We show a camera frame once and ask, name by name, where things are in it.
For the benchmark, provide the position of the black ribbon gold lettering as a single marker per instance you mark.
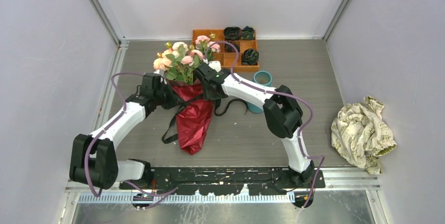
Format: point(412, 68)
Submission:
point(193, 117)

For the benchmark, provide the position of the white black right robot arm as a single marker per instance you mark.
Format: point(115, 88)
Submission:
point(281, 110)

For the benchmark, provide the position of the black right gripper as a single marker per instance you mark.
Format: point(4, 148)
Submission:
point(208, 95)

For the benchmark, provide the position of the crumpled beige printed cloth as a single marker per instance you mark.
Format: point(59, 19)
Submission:
point(360, 135)

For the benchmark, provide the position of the aluminium frame rail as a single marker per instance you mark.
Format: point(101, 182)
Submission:
point(349, 178)

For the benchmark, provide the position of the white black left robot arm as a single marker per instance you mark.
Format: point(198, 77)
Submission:
point(93, 158)

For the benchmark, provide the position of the orange compartment tray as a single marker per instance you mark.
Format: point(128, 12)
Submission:
point(230, 51)

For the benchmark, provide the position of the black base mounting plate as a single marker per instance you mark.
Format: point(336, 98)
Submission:
point(222, 181)

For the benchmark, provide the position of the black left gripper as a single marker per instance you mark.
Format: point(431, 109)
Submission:
point(166, 85)

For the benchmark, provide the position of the pink flower bouquet red wrap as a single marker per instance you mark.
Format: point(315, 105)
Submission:
point(177, 63)

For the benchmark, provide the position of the dark rolled sock back right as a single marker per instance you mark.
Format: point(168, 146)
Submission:
point(248, 33)

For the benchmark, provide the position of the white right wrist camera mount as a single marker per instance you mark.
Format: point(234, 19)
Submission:
point(215, 65)

